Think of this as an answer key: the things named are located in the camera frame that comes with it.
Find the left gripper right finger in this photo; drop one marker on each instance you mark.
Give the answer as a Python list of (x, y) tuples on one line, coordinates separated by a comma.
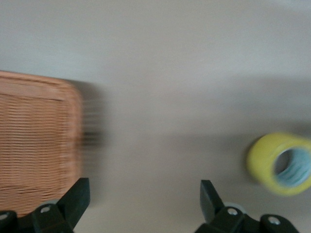
[(213, 208)]

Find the yellow tape roll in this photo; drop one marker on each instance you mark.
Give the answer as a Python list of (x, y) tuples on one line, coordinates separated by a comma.
[(262, 160)]

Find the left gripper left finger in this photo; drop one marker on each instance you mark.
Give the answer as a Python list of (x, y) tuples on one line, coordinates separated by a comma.
[(73, 206)]

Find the brown wicker basket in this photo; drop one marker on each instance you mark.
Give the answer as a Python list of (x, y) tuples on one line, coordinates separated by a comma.
[(36, 145)]

